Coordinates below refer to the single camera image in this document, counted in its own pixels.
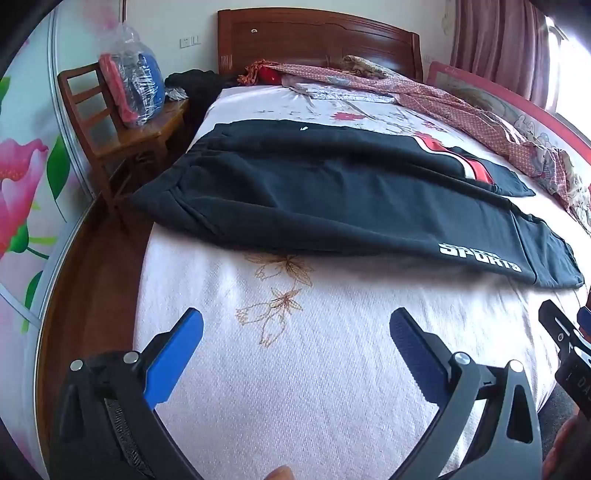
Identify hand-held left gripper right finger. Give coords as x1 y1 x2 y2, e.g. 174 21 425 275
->
389 308 542 480

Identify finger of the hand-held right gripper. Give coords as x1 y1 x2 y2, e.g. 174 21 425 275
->
538 299 583 357

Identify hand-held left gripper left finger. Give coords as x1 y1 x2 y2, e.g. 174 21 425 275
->
48 308 204 480

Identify black sports pants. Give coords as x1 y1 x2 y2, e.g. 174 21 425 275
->
129 119 585 290

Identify bed with white floral sheet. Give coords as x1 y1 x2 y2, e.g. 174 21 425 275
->
131 84 591 480

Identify brown wooden chair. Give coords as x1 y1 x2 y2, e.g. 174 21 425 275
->
58 62 190 217

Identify floral print wardrobe door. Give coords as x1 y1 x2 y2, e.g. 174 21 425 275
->
0 0 126 467

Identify pink edged cartoon pillow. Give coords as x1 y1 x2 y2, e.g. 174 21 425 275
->
426 61 591 153

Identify red patterned quilt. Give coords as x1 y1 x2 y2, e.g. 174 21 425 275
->
268 55 591 234

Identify bright window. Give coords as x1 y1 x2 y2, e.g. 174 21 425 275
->
545 14 591 127

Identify pile of dark clothes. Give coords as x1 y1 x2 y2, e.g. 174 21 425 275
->
164 69 232 139

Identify silver grey folded cloth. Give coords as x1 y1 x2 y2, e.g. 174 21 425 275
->
281 76 399 103

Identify clear plastic bag of clothes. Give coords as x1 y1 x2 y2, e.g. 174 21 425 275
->
98 23 166 128

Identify pink curtain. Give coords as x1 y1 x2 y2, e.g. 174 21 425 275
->
450 0 562 112

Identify orange fringed scarf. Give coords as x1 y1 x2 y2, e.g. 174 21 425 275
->
237 58 278 86

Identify brown wooden headboard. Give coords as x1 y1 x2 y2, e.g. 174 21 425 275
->
217 7 424 85

